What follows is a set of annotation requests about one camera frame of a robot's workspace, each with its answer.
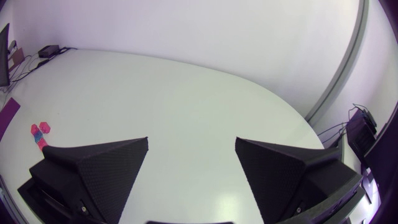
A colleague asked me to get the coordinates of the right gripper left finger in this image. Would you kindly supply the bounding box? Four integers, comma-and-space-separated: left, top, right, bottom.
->
17, 136, 149, 224

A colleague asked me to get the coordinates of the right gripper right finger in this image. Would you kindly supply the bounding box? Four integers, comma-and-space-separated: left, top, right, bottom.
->
234, 136, 366, 224

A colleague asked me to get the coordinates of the black electronics box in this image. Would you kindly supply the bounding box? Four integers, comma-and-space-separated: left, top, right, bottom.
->
345, 107, 378, 167

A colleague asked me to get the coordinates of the dark mat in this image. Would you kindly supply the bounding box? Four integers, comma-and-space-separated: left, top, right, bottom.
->
0, 97, 22, 141

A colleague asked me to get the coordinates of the black power brick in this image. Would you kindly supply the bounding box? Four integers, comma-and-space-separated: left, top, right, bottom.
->
37, 44, 60, 59

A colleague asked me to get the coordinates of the dark screen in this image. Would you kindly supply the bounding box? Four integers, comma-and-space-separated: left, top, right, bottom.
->
0, 22, 11, 88

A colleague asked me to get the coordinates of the black power cable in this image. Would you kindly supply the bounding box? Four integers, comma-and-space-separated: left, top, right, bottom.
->
10, 46, 78, 83

